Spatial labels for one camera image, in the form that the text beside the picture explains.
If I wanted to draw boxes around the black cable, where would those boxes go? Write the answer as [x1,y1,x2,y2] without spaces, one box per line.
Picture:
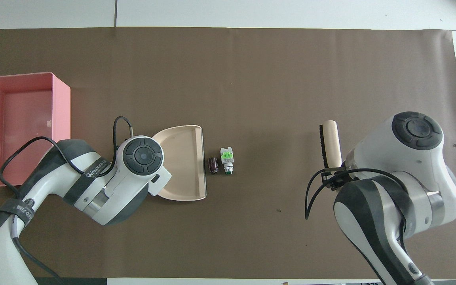
[0,116,134,285]
[305,168,409,254]

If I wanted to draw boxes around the white and green push-button switch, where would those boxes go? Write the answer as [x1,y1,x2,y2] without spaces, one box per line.
[220,147,234,175]

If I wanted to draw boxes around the beige brush with black bristles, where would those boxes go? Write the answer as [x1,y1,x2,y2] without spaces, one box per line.
[319,120,343,173]

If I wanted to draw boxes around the pink plastic bin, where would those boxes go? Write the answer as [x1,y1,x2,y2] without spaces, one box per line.
[0,72,71,188]

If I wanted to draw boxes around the beige plastic dustpan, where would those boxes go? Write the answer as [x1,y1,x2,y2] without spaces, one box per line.
[152,125,207,201]

